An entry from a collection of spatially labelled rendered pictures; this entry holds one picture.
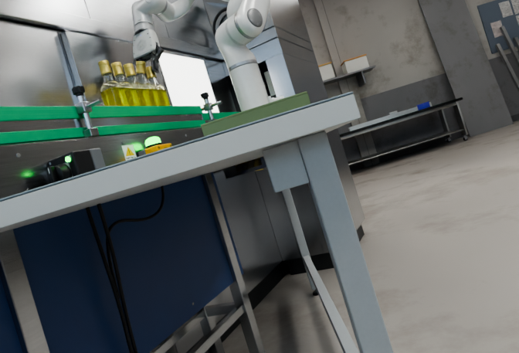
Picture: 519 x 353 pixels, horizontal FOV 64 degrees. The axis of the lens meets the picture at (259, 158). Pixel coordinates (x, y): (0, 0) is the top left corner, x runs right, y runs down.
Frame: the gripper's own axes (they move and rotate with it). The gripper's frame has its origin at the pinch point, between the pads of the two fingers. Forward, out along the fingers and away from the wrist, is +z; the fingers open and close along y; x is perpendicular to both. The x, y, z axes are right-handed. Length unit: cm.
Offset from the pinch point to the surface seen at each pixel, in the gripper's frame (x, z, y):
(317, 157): -62, 65, 75
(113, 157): -38, 44, 15
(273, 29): 83, -46, 23
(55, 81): -28.9, 8.5, -15.4
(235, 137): -71, 62, 68
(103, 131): -39, 37, 13
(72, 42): -23.9, -6.8, -12.2
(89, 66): -17.5, -0.1, -12.1
